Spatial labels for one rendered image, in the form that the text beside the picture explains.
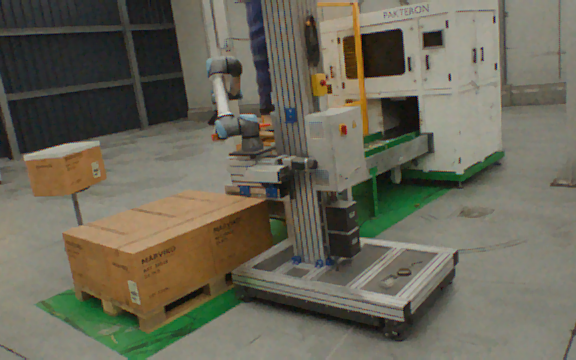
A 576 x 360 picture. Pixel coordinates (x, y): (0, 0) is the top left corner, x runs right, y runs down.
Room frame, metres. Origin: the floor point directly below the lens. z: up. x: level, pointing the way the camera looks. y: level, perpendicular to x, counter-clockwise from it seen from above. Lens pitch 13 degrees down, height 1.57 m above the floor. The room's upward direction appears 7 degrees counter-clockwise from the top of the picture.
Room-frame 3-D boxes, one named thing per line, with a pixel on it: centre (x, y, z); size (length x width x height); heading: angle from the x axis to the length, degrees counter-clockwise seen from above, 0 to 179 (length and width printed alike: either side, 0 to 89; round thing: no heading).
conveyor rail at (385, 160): (4.62, -0.79, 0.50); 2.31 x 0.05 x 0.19; 136
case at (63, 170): (4.96, 2.10, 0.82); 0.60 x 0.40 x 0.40; 163
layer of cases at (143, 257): (3.74, 0.93, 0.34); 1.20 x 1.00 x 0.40; 136
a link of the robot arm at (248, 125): (3.27, 0.19, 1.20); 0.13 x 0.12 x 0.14; 101
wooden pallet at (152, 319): (3.74, 0.93, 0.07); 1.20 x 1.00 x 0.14; 136
